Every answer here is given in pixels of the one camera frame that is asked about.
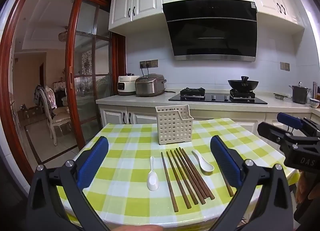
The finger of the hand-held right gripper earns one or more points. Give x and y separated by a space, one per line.
290 121
271 132

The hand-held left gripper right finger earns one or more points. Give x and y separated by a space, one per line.
226 163

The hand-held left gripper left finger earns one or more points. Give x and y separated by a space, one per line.
92 161

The white ceramic spoon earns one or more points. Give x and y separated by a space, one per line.
206 167
152 182

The cream plastic utensil holder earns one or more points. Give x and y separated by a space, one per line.
172 126

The person's right hand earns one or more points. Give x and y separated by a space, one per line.
308 187

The person's left hand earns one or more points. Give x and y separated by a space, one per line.
140 228

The small metal dish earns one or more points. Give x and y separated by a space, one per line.
279 96

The steel stockpot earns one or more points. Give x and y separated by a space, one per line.
299 94

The small patterned bowl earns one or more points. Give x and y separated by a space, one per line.
314 103

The steel flask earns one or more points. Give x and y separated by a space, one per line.
315 89

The green white checked tablecloth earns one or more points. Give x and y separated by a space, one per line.
135 178

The black burner grate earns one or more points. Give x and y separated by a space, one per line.
242 95
192 92

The white ornate dining chair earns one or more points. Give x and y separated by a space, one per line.
60 118

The black wok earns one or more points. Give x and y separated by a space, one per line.
242 84

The black glass gas cooktop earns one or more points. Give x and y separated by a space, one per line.
197 99

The white kitchen counter cabinet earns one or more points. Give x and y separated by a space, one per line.
140 99

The white electric cooker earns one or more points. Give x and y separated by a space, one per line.
125 84

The dark jacket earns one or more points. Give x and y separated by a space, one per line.
40 96

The wood framed glass sliding door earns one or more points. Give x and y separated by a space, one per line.
71 71

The silver rice cooker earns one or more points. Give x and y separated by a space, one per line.
150 86

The black range hood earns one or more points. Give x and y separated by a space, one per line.
212 33

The ceiling chandelier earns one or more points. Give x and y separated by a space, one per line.
63 34

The wall switch plate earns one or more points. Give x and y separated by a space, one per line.
285 66

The wall outlet panel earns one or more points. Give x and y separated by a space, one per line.
150 63

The red wooden door frame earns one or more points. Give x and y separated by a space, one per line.
5 83

